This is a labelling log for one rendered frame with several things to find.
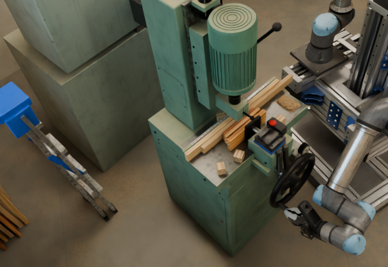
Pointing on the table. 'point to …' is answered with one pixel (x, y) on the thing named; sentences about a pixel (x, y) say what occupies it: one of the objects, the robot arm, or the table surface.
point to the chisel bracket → (237, 112)
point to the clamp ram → (253, 128)
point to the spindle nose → (234, 99)
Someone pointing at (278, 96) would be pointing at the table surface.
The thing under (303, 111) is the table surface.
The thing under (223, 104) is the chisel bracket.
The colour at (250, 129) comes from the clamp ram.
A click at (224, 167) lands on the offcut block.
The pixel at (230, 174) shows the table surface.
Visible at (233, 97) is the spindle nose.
